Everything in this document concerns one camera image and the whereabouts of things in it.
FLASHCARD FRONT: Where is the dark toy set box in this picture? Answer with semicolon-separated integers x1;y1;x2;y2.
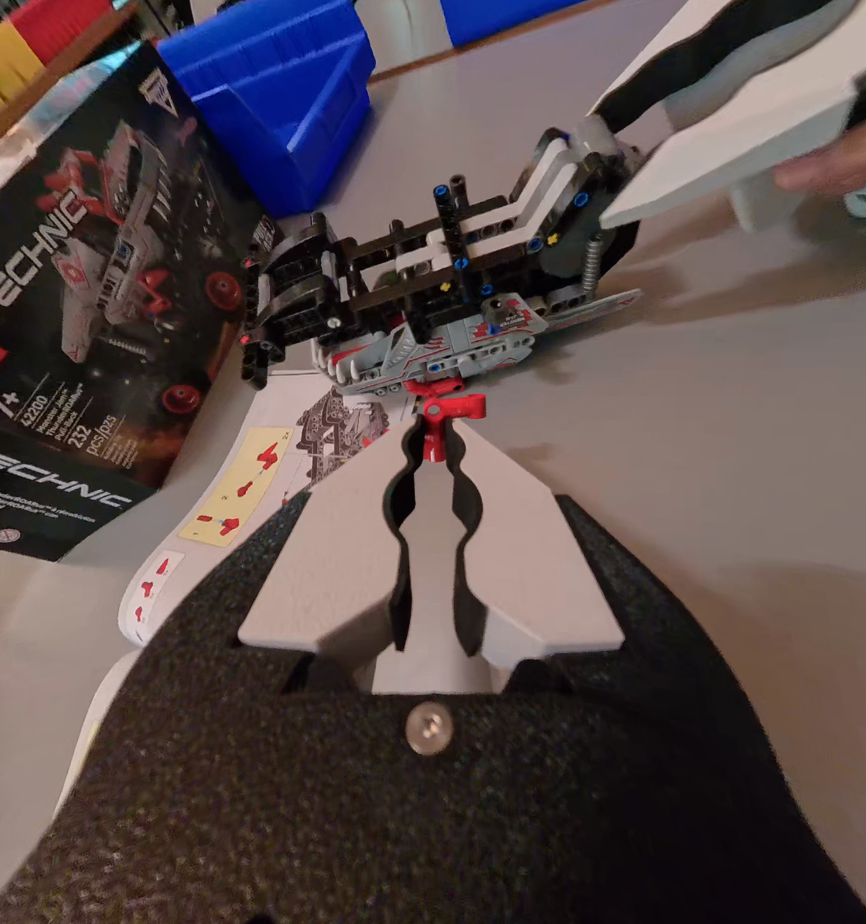
0;39;268;564

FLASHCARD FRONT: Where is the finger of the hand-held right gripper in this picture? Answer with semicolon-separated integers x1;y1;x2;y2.
599;89;861;231
586;0;861;137

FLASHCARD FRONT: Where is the grey desk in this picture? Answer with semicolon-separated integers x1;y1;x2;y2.
0;0;866;924

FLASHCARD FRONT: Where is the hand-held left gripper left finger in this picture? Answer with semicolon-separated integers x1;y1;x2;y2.
237;417;421;694

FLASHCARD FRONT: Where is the red plastic bin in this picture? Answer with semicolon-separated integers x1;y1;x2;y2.
11;0;114;67

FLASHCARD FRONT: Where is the blue plastic bin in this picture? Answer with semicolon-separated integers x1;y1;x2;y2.
439;0;587;49
155;0;378;219

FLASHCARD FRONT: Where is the instruction booklet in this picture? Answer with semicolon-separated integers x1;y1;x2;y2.
54;372;412;817

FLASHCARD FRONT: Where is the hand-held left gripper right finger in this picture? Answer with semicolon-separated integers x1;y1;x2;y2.
447;419;627;694

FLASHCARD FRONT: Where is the yellow plastic bin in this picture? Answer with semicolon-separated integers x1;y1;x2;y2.
0;22;46;132

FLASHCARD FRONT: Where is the red toy connector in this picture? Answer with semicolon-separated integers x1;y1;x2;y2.
420;393;489;464

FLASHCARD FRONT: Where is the toy vehicle model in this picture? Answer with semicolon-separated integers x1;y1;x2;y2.
240;128;645;397

